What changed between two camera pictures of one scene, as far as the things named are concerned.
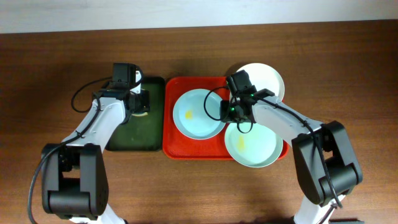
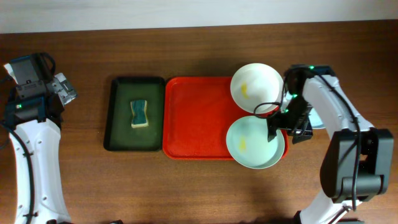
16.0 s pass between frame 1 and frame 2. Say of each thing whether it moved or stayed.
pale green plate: stayed
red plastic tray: stayed
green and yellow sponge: moved
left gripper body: moved
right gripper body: moved
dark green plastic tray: stayed
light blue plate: moved
